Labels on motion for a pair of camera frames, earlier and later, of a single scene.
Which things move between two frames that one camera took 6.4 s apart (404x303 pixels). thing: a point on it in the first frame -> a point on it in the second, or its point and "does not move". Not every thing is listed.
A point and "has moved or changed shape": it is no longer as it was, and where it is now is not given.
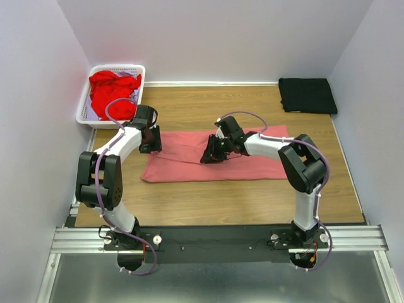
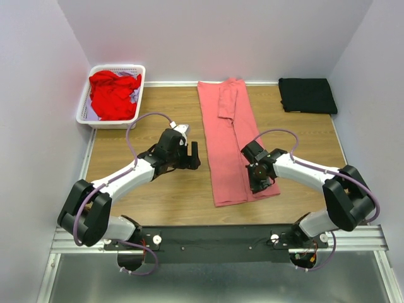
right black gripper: (210, 154) -> (255, 186)
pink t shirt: (180, 160) has moved or changed shape
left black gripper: (156, 145) -> (191, 162)
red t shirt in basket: (105, 86) does not move
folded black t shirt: (307, 95) does not move
